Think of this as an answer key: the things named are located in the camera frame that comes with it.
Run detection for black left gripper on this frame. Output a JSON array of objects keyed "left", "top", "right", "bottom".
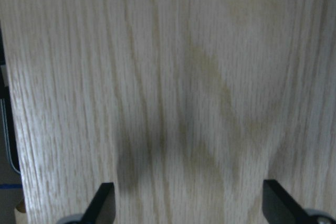
[{"left": 1, "top": 31, "right": 20, "bottom": 174}]

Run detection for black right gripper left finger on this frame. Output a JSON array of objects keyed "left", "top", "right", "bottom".
[{"left": 79, "top": 183, "right": 116, "bottom": 223}]

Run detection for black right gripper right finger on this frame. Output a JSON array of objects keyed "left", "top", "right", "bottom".
[{"left": 262, "top": 179, "right": 315, "bottom": 224}]

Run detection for light wooden drawer cabinet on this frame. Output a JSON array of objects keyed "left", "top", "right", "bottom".
[{"left": 1, "top": 0, "right": 335, "bottom": 223}]

